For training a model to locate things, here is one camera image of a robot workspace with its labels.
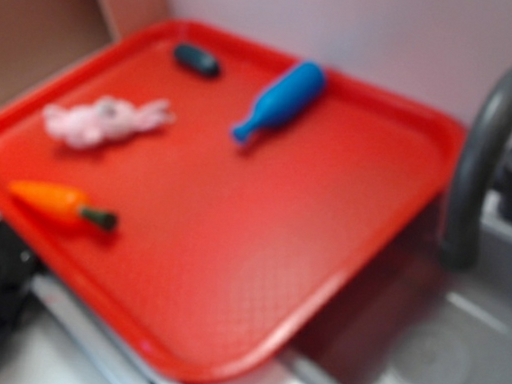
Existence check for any orange toy carrot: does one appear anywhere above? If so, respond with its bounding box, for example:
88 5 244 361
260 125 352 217
8 180 118 231

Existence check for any dark green oval toy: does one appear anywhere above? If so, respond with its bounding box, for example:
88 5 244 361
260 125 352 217
172 42 220 78

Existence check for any pink plush bunny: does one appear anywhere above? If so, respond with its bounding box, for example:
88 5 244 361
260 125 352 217
42 96 176 150

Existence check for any grey toy sink basin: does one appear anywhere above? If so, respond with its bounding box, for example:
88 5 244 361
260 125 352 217
282 193 512 384

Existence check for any blue plastic bottle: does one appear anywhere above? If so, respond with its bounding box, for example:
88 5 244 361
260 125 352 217
231 61 327 144

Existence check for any grey toy faucet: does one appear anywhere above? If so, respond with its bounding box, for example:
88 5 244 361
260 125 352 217
439 68 512 270

